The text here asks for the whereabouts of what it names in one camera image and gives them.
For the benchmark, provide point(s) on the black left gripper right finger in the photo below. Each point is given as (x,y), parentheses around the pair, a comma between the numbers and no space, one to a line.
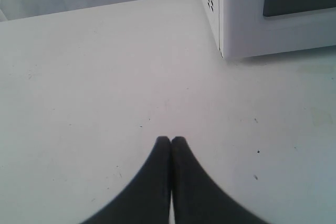
(196,197)

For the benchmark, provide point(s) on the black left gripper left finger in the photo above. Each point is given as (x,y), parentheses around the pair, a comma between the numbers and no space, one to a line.
(147,198)

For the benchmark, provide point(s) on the white microwave door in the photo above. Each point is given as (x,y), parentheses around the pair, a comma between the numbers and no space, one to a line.
(278,14)

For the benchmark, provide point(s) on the white microwave oven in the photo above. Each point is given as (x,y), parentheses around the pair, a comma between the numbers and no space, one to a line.
(210,3)

